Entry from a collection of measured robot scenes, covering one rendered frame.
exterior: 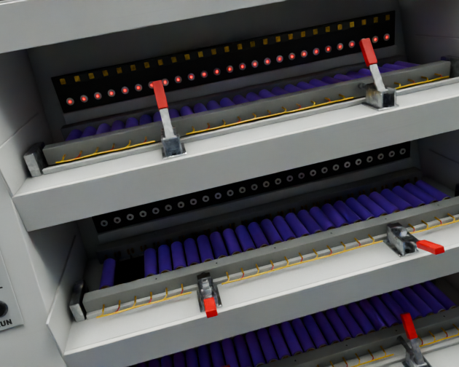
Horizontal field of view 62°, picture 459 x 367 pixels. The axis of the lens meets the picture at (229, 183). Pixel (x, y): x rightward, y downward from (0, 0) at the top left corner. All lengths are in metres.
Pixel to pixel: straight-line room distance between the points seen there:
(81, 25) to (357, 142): 0.34
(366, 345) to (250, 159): 0.35
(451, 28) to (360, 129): 0.24
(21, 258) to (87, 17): 0.27
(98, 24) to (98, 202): 0.19
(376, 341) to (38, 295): 0.48
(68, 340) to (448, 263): 0.50
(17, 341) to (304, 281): 0.34
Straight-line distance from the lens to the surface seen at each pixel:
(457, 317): 0.72
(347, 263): 0.54
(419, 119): 0.53
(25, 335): 0.52
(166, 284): 0.52
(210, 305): 0.43
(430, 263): 0.57
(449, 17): 0.67
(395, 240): 0.55
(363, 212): 0.60
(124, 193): 0.45
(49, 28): 0.47
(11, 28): 0.48
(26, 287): 0.49
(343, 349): 0.65
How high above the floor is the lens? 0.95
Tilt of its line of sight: 9 degrees down
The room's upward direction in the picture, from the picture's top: 12 degrees counter-clockwise
